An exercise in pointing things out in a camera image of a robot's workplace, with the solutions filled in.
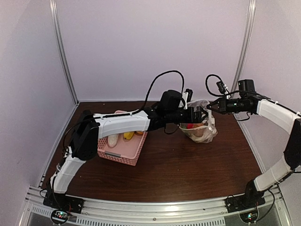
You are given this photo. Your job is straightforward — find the brown potato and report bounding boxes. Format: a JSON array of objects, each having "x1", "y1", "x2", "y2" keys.
[{"x1": 193, "y1": 123, "x2": 205, "y2": 129}]

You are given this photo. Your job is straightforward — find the red apple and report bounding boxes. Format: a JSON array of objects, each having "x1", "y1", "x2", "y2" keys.
[{"x1": 185, "y1": 123, "x2": 194, "y2": 129}]

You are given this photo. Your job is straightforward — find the clear zip top bag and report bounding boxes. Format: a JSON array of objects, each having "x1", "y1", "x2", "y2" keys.
[{"x1": 179, "y1": 99, "x2": 218, "y2": 144}]

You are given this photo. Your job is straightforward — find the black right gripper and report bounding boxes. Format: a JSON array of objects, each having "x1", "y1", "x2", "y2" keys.
[{"x1": 207, "y1": 96, "x2": 249, "y2": 114}]

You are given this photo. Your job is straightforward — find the left aluminium corner post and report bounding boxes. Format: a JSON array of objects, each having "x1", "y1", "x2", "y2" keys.
[{"x1": 49, "y1": 0, "x2": 79, "y2": 105}]

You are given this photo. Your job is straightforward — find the left round circuit board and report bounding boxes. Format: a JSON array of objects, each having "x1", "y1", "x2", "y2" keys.
[{"x1": 50, "y1": 210, "x2": 70, "y2": 224}]

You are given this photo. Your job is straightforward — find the black left camera cable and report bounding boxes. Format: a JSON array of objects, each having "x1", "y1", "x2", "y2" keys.
[{"x1": 141, "y1": 70, "x2": 185, "y2": 111}]

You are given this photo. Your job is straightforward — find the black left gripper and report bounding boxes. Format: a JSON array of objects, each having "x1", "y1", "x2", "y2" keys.
[{"x1": 166, "y1": 106, "x2": 209, "y2": 124}]

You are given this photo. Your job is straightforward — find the black right camera cable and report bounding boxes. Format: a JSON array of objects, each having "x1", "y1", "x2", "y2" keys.
[{"x1": 205, "y1": 74, "x2": 228, "y2": 97}]

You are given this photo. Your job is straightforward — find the right round circuit board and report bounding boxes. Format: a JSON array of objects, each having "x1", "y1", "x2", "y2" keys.
[{"x1": 239, "y1": 210, "x2": 259, "y2": 224}]

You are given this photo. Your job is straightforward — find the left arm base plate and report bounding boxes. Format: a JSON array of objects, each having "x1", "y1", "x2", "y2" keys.
[{"x1": 43, "y1": 193, "x2": 84, "y2": 214}]

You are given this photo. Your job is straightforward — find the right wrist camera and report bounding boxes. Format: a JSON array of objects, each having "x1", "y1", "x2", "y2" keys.
[{"x1": 216, "y1": 81, "x2": 231, "y2": 99}]

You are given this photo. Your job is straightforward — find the white radish with green leaves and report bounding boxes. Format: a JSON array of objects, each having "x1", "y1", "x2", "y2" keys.
[{"x1": 188, "y1": 129, "x2": 213, "y2": 143}]

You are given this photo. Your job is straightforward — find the round circuit board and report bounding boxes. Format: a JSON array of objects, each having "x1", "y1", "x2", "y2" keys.
[
  {"x1": 50, "y1": 210, "x2": 70, "y2": 224},
  {"x1": 239, "y1": 210, "x2": 259, "y2": 224}
]

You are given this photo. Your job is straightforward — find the black camera cable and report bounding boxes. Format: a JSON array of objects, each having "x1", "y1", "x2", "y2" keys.
[
  {"x1": 205, "y1": 74, "x2": 228, "y2": 97},
  {"x1": 141, "y1": 70, "x2": 185, "y2": 111}
]

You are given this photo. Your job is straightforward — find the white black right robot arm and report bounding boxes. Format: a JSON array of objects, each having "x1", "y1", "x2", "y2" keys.
[{"x1": 207, "y1": 79, "x2": 301, "y2": 208}]

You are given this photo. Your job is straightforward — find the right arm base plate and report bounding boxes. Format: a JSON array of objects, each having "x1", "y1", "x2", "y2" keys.
[{"x1": 225, "y1": 194, "x2": 266, "y2": 213}]

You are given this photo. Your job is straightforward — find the pink perforated plastic basket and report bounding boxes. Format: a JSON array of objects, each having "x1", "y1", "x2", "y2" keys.
[{"x1": 94, "y1": 111, "x2": 150, "y2": 166}]

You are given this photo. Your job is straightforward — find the right aluminium corner post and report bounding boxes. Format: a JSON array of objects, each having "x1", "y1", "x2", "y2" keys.
[{"x1": 231, "y1": 0, "x2": 256, "y2": 91}]

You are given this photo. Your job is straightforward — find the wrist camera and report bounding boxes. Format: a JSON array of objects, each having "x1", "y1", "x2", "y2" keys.
[
  {"x1": 182, "y1": 89, "x2": 193, "y2": 110},
  {"x1": 216, "y1": 81, "x2": 231, "y2": 99}
]

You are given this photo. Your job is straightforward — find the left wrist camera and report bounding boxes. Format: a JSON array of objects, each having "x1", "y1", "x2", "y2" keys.
[{"x1": 182, "y1": 89, "x2": 193, "y2": 110}]

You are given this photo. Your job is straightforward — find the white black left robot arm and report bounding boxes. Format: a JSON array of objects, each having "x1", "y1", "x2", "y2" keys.
[{"x1": 46, "y1": 89, "x2": 209, "y2": 209}]

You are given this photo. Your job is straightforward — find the aluminium corner post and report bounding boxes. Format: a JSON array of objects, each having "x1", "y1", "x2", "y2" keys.
[
  {"x1": 231, "y1": 0, "x2": 256, "y2": 91},
  {"x1": 49, "y1": 0, "x2": 79, "y2": 105}
]

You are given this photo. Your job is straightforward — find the aluminium front rail frame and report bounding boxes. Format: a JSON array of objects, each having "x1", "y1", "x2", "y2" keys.
[{"x1": 16, "y1": 187, "x2": 293, "y2": 226}]

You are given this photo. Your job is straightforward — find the white wrinkled cabbage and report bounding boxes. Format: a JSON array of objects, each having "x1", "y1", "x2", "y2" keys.
[{"x1": 107, "y1": 134, "x2": 119, "y2": 148}]

